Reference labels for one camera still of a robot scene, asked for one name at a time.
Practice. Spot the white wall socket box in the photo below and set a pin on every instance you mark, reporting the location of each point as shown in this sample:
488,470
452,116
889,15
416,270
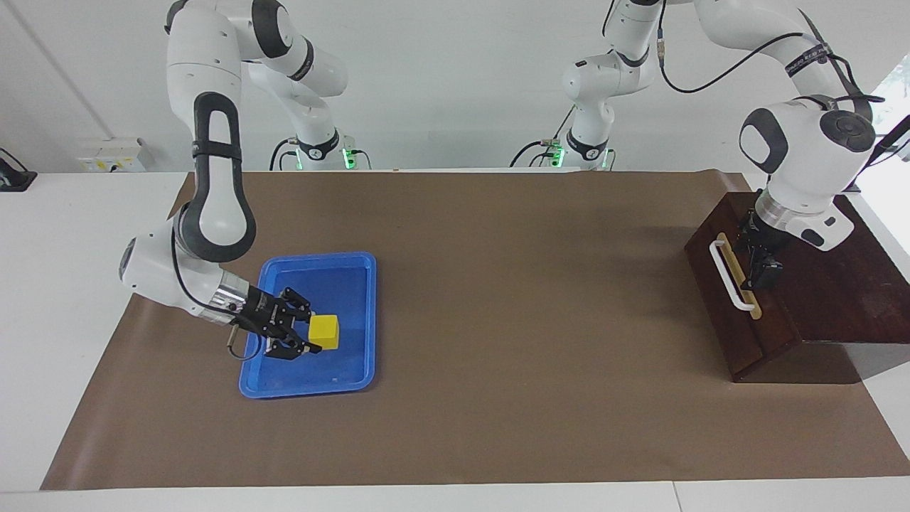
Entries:
110,156

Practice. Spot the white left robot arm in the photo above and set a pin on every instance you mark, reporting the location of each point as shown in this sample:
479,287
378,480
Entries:
803,156

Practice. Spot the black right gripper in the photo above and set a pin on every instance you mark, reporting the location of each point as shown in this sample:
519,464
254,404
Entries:
261,313

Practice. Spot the brown table mat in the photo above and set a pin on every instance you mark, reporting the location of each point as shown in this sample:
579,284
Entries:
498,320

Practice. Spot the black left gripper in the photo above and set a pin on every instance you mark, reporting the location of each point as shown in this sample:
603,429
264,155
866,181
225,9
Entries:
762,238

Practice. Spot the dark wooden drawer cabinet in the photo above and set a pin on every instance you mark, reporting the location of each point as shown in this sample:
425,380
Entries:
846,299

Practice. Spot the black stand with pole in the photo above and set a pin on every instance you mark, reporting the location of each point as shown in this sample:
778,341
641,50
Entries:
889,139

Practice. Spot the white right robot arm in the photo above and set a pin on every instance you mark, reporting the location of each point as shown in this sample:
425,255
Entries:
213,213

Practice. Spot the yellow cube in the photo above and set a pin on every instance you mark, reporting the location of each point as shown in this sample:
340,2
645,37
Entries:
324,333

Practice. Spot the blue plastic tray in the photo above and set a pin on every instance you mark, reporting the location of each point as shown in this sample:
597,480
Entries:
348,299

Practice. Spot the black stand base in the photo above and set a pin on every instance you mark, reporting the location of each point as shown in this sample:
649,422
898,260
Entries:
14,178

